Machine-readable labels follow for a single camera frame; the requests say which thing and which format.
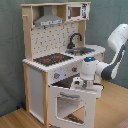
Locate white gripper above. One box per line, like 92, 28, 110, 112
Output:
70, 77, 103, 98

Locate toy oven door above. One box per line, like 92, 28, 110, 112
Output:
49, 86, 96, 128

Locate small metal pot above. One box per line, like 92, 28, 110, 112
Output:
74, 49, 85, 55

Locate wooden toy kitchen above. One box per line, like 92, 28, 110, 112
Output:
22, 2, 105, 128

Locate red right stove knob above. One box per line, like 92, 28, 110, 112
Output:
71, 66, 78, 73

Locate red stove knob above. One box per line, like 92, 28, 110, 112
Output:
54, 73, 60, 79
71, 66, 78, 73

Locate red left stove knob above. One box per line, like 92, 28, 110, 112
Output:
54, 73, 60, 79

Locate grey toy sink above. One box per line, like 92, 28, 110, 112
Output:
66, 47, 94, 56

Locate black toy faucet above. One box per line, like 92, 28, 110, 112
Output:
67, 33, 83, 49

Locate black toy stovetop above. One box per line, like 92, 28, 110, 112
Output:
34, 53, 71, 66

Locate grey range hood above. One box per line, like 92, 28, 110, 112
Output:
35, 6, 64, 27

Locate white toy microwave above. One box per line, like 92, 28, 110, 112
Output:
67, 3, 90, 21

